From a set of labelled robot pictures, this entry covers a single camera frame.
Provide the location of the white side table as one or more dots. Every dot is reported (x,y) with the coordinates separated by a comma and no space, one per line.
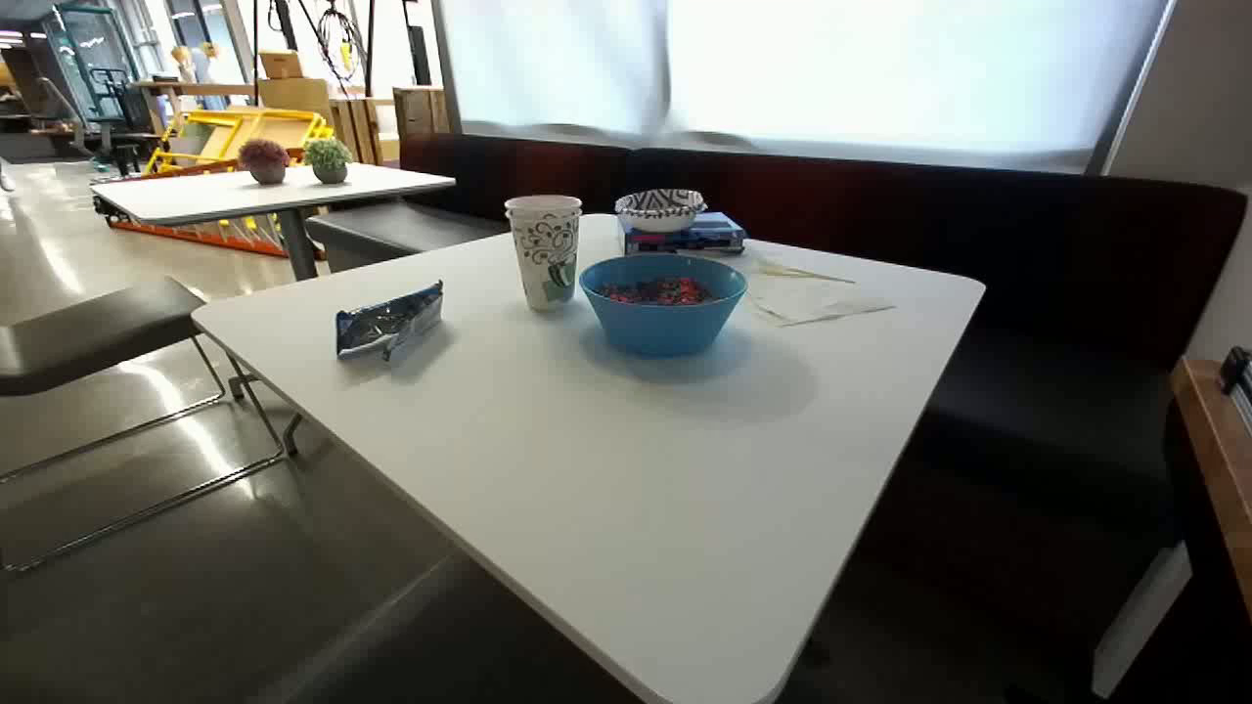
(222,199)

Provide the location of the blue silver snack wrapper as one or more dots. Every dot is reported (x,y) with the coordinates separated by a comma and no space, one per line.
(386,323)

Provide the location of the blue patterned paper bowl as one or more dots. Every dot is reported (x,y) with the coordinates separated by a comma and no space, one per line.
(657,222)

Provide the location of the black clamp on cabinet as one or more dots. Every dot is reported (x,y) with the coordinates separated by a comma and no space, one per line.
(1239,372)

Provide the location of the white paper napkin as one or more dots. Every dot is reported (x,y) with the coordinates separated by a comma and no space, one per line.
(806,302)

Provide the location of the grey chair metal legs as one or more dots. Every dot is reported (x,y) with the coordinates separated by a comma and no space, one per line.
(91,328)

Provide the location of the cardboard box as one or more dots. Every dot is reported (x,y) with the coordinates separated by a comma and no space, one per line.
(299,88)

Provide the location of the white square table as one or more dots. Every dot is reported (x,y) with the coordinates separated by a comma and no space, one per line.
(627,493)

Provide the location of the colourful cereal in bowl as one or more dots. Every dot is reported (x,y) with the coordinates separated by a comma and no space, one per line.
(657,291)

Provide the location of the blue plastic bowl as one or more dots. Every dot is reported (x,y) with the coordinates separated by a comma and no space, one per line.
(657,334)

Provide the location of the white printed paper cup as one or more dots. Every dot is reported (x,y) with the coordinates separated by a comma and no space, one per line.
(543,255)

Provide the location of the wooden cabinet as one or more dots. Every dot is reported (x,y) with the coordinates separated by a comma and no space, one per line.
(1217,457)

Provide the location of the orange frame under side table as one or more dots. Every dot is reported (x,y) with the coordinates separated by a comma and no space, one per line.
(207,235)

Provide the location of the brown wooden crate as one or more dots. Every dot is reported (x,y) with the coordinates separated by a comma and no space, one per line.
(420,122)

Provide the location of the yellow frame structure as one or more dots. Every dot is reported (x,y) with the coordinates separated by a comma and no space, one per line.
(218,132)

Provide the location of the black bench sofa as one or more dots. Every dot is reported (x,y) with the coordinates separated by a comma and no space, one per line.
(1069,432)

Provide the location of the white plastic spoon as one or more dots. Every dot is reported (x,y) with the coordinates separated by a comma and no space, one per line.
(796,273)

